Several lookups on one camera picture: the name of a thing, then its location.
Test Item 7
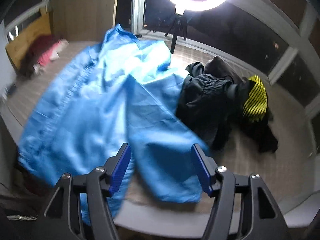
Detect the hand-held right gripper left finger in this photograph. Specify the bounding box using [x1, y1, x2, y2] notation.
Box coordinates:
[44, 143, 132, 240]

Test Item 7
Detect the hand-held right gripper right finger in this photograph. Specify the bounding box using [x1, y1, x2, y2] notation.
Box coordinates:
[190, 144, 285, 240]

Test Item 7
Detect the blue jacket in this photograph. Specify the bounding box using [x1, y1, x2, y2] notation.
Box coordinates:
[17, 23, 212, 227]

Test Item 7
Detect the dark grey garment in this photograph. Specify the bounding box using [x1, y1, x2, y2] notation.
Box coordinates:
[176, 55, 248, 150]

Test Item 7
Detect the yellow striped black garment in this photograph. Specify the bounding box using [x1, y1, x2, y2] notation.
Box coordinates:
[232, 75, 279, 153]

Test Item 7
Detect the black tripod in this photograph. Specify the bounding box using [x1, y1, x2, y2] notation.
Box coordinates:
[164, 12, 188, 54]

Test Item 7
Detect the pink garment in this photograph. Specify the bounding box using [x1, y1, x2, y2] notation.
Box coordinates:
[37, 40, 69, 67]

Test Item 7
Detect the brown garment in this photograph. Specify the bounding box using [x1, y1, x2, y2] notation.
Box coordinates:
[17, 57, 38, 78]

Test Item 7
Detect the maroon garment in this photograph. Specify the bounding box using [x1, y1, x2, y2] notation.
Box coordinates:
[27, 35, 60, 63]

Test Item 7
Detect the wooden headboard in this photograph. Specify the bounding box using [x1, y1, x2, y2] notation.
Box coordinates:
[5, 12, 53, 72]

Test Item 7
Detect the wooden cabinet panel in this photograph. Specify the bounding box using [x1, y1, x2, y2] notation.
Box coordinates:
[49, 0, 120, 43]

